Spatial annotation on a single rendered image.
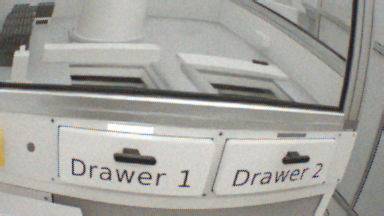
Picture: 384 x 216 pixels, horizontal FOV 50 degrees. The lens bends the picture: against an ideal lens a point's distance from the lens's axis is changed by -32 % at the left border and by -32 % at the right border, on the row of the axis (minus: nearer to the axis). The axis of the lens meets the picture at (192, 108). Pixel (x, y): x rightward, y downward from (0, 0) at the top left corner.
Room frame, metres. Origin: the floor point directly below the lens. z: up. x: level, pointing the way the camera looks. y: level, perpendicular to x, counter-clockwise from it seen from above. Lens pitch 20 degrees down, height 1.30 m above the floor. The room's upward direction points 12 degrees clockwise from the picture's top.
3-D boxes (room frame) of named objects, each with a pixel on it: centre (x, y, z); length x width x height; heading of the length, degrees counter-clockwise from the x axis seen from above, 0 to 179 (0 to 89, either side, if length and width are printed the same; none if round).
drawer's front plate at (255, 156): (0.96, -0.20, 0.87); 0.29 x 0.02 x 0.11; 112
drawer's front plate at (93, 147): (0.84, 0.09, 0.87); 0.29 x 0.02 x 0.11; 112
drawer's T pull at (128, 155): (0.82, 0.08, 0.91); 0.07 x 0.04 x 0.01; 112
